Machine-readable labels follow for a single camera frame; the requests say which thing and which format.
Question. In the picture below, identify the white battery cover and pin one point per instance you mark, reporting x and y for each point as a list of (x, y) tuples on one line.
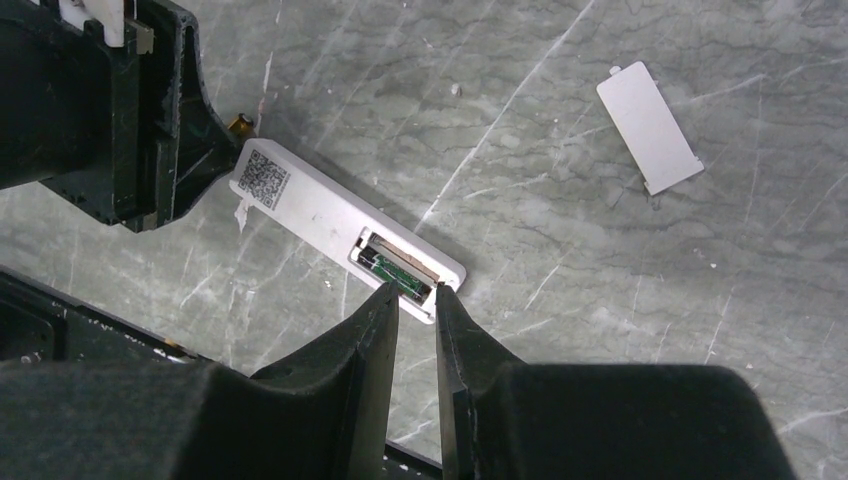
[(648, 128)]

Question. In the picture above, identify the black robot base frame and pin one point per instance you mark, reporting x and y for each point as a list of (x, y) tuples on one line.
[(79, 324)]

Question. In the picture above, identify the gold AA battery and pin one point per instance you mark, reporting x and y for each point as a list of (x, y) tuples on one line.
[(243, 126)]

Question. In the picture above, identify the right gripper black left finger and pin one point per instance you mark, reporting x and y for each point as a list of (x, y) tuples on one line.
[(265, 411)]

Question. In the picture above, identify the green AA battery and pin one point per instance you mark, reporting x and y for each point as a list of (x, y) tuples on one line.
[(378, 264)]

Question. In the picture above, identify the white paper scrap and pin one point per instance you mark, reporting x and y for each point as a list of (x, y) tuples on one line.
[(242, 212)]

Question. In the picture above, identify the white remote control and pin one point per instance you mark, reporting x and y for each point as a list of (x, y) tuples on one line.
[(336, 222)]

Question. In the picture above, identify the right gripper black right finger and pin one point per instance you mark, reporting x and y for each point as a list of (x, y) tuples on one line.
[(504, 418)]

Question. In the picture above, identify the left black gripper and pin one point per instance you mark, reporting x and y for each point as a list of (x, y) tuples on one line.
[(70, 97)]

